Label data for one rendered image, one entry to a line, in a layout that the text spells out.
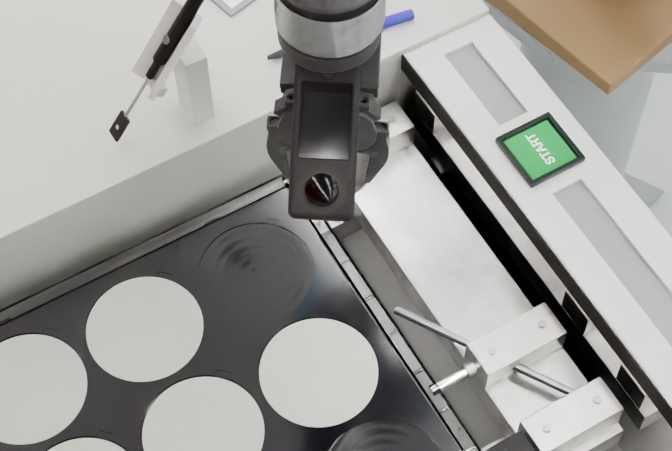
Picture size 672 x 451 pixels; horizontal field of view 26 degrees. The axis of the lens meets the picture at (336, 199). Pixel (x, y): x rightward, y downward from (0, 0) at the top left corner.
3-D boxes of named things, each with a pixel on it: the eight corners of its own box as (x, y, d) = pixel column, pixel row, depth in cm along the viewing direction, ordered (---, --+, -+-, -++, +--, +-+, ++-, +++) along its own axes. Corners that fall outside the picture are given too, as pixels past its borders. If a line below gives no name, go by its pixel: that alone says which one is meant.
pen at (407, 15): (269, 58, 129) (415, 14, 132) (265, 50, 129) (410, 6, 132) (269, 65, 130) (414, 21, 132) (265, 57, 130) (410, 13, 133)
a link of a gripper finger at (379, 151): (388, 168, 112) (391, 101, 104) (387, 185, 111) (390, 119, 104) (326, 165, 112) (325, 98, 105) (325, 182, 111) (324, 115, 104)
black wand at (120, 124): (223, -50, 114) (211, -51, 113) (232, -38, 113) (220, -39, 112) (115, 130, 125) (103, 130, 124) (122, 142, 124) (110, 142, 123)
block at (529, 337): (485, 390, 122) (488, 374, 120) (463, 358, 124) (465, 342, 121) (563, 346, 124) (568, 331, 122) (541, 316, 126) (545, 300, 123)
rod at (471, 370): (435, 401, 121) (436, 394, 120) (426, 388, 122) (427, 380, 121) (481, 376, 122) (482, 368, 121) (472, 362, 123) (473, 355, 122)
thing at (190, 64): (158, 147, 125) (140, 52, 114) (138, 115, 127) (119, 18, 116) (221, 118, 127) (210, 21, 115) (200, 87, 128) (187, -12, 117)
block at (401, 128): (339, 179, 133) (339, 161, 131) (321, 152, 135) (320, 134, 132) (413, 143, 136) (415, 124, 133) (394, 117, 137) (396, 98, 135)
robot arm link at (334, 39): (384, 26, 93) (256, 19, 93) (382, 69, 97) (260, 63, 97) (389, -63, 97) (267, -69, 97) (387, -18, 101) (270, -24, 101)
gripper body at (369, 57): (384, 70, 111) (388, -35, 101) (378, 164, 107) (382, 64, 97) (284, 65, 112) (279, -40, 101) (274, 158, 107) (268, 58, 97)
